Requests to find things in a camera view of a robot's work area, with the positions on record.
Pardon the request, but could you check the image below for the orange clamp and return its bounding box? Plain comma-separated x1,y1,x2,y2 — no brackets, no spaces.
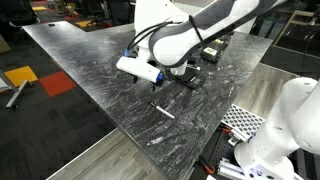
219,125,233,135
198,154,217,176

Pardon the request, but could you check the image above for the grey metal frame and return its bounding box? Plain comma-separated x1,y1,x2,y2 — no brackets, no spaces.
0,69,30,111

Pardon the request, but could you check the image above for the black office chair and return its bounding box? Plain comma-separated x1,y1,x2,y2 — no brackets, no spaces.
0,0,41,28
106,0,136,26

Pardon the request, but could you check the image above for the black and white marker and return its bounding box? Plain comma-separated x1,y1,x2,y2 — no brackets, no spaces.
148,101,176,120

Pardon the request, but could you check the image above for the aluminium extrusion bar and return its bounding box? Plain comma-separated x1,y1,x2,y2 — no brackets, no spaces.
228,128,258,148
216,158,248,180

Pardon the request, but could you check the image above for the short black white marker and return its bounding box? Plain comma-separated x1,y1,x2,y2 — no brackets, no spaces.
187,64,202,72

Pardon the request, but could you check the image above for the perforated white black panel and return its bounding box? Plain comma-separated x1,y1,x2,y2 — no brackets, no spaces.
220,103,268,141

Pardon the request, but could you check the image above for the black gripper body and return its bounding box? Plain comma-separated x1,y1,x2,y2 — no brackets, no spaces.
146,60,161,70

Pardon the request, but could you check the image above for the black digital scale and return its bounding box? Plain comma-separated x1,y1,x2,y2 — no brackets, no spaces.
166,68,207,90

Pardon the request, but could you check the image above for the white robot body foreground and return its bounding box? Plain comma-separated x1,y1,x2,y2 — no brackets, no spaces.
189,123,320,180

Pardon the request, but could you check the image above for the wooden shelf frame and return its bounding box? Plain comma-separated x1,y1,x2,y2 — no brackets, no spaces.
273,9,320,48

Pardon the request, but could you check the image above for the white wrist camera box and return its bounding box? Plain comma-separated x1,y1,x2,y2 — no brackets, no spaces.
115,55,164,84

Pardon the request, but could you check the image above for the black coffee bag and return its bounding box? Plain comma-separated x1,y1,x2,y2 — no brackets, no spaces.
200,33,234,64

